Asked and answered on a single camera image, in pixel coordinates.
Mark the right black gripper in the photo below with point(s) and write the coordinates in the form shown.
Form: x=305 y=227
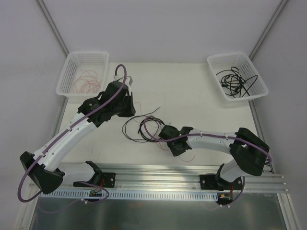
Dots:
x=176 y=147

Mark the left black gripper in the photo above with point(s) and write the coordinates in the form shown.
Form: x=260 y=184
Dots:
x=128 y=105

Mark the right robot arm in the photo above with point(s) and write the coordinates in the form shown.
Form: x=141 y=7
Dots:
x=249 y=153

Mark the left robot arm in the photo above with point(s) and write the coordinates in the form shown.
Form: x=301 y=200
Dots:
x=45 y=166

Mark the left white plastic basket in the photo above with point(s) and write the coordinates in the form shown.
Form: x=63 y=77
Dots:
x=83 y=75

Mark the white plastic basket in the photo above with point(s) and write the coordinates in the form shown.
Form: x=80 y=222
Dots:
x=236 y=77
x=83 y=75

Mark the right white plastic basket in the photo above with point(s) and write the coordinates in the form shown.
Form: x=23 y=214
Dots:
x=236 y=77

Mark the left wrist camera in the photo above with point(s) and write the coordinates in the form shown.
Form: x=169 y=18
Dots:
x=128 y=81

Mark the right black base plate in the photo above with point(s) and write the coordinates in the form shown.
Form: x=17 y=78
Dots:
x=212 y=182

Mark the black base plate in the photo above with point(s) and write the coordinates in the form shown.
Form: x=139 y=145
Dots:
x=212 y=182
x=109 y=178

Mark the aluminium mounting rail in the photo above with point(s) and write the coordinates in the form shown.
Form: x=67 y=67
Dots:
x=184 y=178

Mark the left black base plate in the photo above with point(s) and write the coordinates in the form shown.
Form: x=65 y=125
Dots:
x=109 y=178

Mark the white slotted cable duct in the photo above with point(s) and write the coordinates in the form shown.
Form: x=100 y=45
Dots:
x=133 y=195

